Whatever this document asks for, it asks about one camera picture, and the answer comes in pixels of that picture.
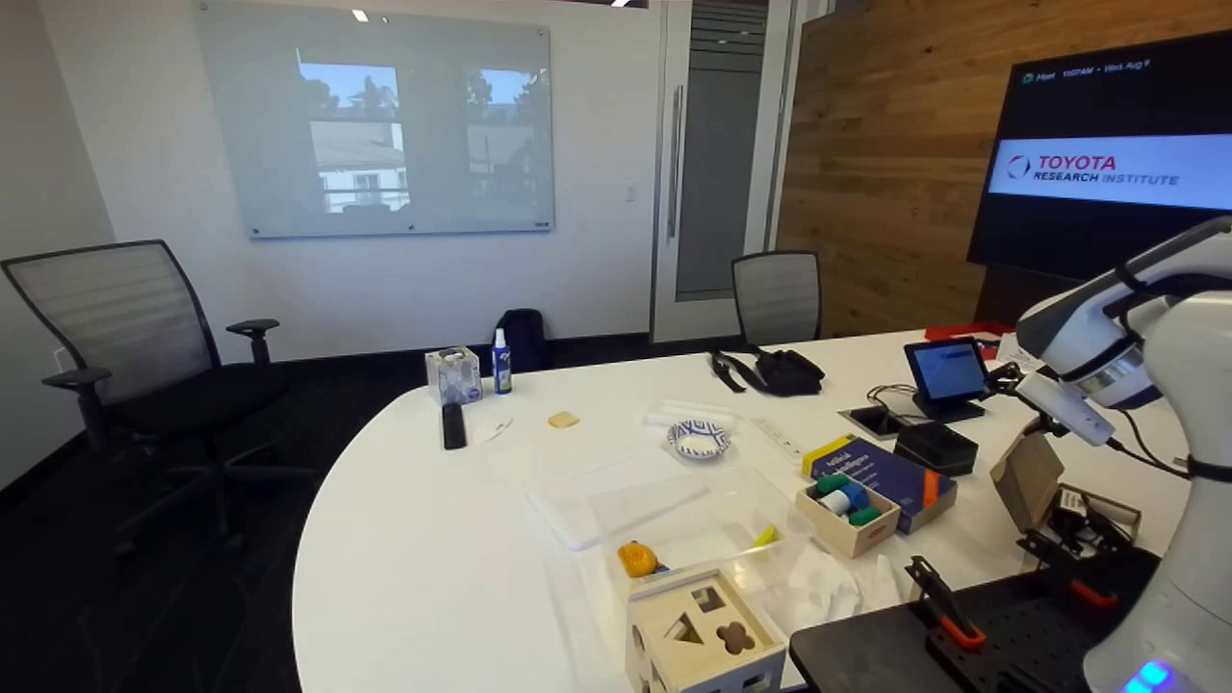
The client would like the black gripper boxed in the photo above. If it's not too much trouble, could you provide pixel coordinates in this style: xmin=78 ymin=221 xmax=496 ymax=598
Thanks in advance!
xmin=1046 ymin=482 xmax=1143 ymax=559

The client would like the brown cardboard box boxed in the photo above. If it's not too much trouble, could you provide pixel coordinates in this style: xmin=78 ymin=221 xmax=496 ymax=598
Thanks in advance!
xmin=985 ymin=419 xmax=1148 ymax=570

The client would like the red box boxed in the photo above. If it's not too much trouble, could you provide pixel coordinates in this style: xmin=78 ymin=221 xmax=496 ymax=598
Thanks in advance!
xmin=921 ymin=321 xmax=1021 ymax=367

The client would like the wooden shape sorter box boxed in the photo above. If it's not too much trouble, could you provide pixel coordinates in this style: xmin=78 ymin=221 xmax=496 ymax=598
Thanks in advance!
xmin=623 ymin=561 xmax=793 ymax=693

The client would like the black clamp with orange tips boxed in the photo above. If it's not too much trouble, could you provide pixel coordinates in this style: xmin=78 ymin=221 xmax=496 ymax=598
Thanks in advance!
xmin=902 ymin=550 xmax=994 ymax=658
xmin=1021 ymin=526 xmax=1123 ymax=615

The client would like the black square device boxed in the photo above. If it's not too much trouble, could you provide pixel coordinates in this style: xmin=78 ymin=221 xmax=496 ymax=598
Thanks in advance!
xmin=890 ymin=419 xmax=983 ymax=482

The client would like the black tablet on stand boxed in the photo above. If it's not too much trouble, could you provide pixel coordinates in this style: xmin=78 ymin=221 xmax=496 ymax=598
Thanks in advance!
xmin=902 ymin=332 xmax=997 ymax=427

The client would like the white-framed black device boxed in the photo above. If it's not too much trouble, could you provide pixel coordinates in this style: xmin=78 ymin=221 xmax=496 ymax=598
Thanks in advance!
xmin=838 ymin=400 xmax=907 ymax=440

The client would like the wooden tray of blocks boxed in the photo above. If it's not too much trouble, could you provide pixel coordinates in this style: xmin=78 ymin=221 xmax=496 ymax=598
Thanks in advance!
xmin=793 ymin=470 xmax=903 ymax=561

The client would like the green toy cylinder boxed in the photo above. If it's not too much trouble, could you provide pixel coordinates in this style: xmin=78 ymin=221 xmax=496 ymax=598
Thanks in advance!
xmin=812 ymin=475 xmax=862 ymax=507

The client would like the white crumpled cloth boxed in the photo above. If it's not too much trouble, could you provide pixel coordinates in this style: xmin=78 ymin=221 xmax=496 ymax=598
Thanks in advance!
xmin=753 ymin=543 xmax=903 ymax=636

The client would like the grey mesh office chair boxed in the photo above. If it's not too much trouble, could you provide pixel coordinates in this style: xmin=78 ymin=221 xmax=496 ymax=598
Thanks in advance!
xmin=0 ymin=233 xmax=294 ymax=547
xmin=727 ymin=245 xmax=826 ymax=349

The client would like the clear plastic container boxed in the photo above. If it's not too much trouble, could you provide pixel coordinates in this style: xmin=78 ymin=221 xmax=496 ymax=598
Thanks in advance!
xmin=611 ymin=511 xmax=789 ymax=606

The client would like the clear plastic lid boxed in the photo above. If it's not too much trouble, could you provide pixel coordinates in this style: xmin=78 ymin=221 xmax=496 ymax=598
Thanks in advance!
xmin=526 ymin=475 xmax=715 ymax=559

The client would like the small spray bottle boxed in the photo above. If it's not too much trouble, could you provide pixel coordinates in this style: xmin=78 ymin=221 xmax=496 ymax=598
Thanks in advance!
xmin=489 ymin=324 xmax=521 ymax=400

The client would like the black remote control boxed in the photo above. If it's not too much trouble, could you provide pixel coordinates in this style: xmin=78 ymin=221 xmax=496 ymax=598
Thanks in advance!
xmin=435 ymin=396 xmax=473 ymax=454

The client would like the clear tissue container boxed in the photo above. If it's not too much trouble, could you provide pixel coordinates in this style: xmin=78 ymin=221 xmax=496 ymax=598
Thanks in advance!
xmin=419 ymin=337 xmax=489 ymax=408

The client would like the glass whiteboard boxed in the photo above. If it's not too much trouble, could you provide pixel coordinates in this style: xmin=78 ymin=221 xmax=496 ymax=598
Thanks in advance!
xmin=193 ymin=0 xmax=558 ymax=245

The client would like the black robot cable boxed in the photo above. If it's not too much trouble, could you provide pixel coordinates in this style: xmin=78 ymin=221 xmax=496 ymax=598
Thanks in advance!
xmin=1003 ymin=377 xmax=1232 ymax=490

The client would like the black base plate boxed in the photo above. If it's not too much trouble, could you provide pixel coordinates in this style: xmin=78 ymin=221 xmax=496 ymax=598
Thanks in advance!
xmin=784 ymin=564 xmax=1162 ymax=693

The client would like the wall television screen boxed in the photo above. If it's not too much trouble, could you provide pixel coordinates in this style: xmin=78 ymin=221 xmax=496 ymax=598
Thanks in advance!
xmin=967 ymin=25 xmax=1232 ymax=280

